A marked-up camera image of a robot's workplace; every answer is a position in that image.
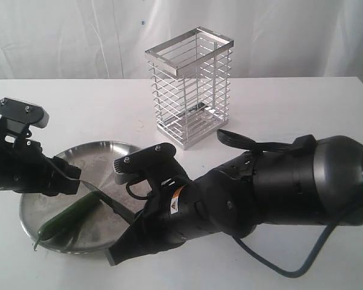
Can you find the white backdrop curtain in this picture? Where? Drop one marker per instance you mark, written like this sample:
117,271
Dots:
108,39

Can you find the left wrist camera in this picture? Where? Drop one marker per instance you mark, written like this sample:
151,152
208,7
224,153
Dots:
17,116

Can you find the green cucumber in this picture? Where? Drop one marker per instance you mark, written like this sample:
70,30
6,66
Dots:
68,218

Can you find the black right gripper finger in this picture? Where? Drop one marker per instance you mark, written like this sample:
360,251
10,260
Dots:
134,242

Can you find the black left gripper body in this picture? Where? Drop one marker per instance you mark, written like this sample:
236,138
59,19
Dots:
31,171

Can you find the chrome wire utensil rack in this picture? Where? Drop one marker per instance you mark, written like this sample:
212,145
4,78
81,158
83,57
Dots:
190,84

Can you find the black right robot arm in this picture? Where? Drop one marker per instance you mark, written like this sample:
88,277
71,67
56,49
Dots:
306,182

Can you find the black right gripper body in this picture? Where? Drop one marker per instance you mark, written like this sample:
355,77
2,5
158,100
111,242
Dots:
219,201

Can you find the black knife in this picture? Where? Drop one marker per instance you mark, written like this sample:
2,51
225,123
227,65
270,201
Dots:
109,199

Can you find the round stainless steel plate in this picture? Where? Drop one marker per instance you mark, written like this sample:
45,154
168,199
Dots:
82,223

